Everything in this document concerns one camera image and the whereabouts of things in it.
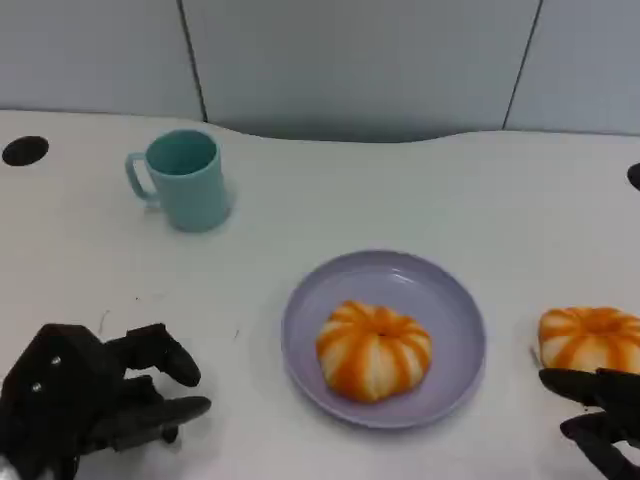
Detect orange and white bread roll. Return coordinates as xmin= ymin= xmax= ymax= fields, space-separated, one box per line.
xmin=315 ymin=299 xmax=434 ymax=404
xmin=529 ymin=306 xmax=640 ymax=375

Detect lilac plate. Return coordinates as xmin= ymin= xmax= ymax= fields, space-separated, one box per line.
xmin=281 ymin=248 xmax=487 ymax=431

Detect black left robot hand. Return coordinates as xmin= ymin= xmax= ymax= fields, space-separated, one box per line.
xmin=0 ymin=322 xmax=213 ymax=480

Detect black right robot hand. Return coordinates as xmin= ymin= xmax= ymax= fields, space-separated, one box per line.
xmin=538 ymin=367 xmax=640 ymax=480

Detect pale green mug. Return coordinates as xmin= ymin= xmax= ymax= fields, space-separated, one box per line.
xmin=124 ymin=128 xmax=232 ymax=233

